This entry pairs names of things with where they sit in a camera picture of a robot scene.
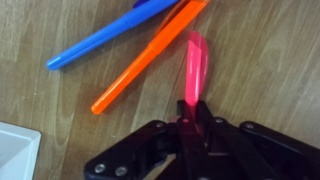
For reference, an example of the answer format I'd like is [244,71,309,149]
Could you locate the orange marker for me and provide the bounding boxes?
[91,0,210,115]

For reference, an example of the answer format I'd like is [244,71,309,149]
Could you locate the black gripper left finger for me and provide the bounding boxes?
[177,100,203,180]

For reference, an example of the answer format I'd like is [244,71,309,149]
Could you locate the pink marker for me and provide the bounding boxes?
[185,31,208,106]

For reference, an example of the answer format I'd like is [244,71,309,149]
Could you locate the white plastic drawer unit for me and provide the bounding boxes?
[0,122,41,180]

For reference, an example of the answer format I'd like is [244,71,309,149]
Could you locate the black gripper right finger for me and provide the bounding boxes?
[196,101,234,180]

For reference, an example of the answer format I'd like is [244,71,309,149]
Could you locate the blue marker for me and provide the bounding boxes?
[46,0,178,70]

